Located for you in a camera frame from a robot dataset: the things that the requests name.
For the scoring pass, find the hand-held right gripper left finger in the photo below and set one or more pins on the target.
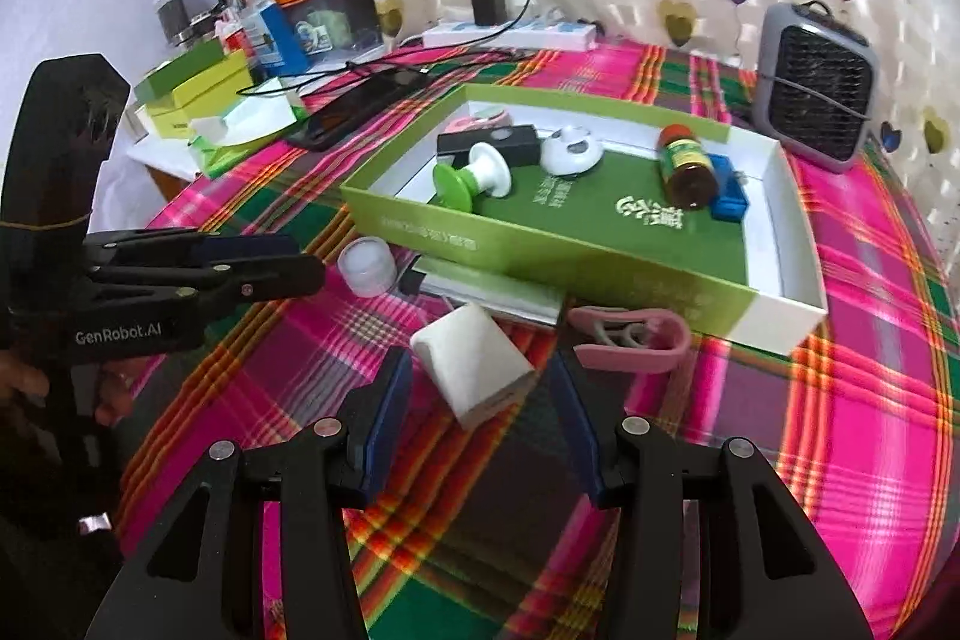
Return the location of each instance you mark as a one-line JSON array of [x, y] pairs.
[[390, 407]]

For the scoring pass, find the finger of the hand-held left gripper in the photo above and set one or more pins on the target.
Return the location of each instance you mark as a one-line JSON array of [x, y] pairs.
[[270, 281], [240, 248]]

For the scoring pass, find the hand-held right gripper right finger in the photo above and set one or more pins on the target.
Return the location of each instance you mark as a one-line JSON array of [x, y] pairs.
[[574, 415]]

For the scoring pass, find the white charger plug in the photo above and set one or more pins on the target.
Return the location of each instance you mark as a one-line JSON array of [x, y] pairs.
[[472, 362]]

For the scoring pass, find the green cardboard box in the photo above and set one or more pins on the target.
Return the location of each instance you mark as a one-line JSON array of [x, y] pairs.
[[525, 257]]

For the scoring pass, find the pink clip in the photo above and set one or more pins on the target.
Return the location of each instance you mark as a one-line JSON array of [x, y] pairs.
[[645, 359], [476, 123]]

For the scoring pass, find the white round gadget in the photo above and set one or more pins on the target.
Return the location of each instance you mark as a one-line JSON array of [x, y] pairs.
[[570, 153]]

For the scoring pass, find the brown bottle red cap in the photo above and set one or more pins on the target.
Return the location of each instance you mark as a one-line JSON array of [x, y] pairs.
[[686, 168]]

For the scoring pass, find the person's left hand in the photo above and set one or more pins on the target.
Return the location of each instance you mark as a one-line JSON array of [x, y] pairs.
[[112, 400]]

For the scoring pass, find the white round cap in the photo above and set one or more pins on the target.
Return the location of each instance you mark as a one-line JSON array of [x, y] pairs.
[[366, 265]]

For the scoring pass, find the green tissue pack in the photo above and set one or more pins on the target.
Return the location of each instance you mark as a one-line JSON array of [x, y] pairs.
[[240, 134]]

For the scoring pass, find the silver power bank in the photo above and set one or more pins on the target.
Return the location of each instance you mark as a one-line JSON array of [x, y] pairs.
[[487, 295]]

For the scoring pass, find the lime green boxes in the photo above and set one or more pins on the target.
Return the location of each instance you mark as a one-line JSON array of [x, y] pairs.
[[187, 85]]

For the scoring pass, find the black smartphone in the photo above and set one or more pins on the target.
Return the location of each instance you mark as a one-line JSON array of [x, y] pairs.
[[352, 111]]

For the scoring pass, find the glass jar dark contents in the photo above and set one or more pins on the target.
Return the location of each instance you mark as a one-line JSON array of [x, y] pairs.
[[171, 14]]

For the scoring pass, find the blue carton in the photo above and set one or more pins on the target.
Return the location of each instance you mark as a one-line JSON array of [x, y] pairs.
[[277, 36]]

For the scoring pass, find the black lighter device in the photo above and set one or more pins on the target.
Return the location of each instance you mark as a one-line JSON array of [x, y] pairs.
[[495, 144]]

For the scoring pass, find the blue usb adapter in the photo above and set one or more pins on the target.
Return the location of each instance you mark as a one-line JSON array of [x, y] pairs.
[[731, 197]]

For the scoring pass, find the plaid tablecloth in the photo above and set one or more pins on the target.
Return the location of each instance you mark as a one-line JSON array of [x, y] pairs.
[[862, 347]]

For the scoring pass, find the black power adapter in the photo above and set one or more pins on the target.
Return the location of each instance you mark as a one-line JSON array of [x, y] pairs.
[[487, 4]]

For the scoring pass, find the white power strip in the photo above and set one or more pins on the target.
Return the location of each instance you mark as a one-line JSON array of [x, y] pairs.
[[525, 36]]

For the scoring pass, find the grey desk fan heater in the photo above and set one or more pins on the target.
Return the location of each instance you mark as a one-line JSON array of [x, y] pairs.
[[814, 85]]

